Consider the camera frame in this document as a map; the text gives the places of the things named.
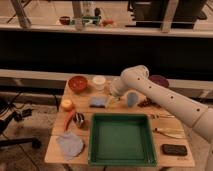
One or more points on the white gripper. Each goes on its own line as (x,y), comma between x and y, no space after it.
(117,88)

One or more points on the blue sponge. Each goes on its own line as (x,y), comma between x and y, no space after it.
(99,102)

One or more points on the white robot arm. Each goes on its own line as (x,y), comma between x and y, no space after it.
(192,113)

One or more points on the purple bowl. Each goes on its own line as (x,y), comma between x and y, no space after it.
(160,80)

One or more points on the red-brown bowl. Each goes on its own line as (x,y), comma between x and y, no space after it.
(78,83)

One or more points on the dark red background bowl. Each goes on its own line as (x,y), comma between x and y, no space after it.
(64,20)

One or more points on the blue-grey scoop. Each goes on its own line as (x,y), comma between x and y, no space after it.
(132,99)

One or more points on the white cup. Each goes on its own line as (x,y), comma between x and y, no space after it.
(99,82)

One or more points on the bunch of dark grapes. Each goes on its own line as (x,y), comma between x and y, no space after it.
(146,102)

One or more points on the wooden table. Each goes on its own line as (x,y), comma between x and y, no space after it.
(81,102)

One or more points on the thin wooden stick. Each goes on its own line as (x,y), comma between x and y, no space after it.
(161,116)

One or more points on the dark metallic ball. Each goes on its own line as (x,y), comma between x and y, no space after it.
(79,119)

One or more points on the green plastic tray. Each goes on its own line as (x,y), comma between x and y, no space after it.
(121,140)

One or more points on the red chili pepper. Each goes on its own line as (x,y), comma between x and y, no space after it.
(68,119)

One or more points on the yellow round fruit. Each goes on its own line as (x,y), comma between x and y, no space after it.
(67,104)

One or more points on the orange background object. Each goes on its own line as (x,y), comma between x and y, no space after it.
(107,22)

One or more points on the green background object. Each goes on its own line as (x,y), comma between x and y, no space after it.
(91,20)

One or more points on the blue-grey cloth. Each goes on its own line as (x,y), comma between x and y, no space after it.
(70,145)

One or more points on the dark background cabinet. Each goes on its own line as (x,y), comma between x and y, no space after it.
(153,13)

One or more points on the black rectangular sponge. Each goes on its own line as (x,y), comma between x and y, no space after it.
(177,150)

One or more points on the black office chair base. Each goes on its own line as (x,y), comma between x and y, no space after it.
(10,118)

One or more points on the cream-handled knife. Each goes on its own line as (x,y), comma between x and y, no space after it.
(173,133)

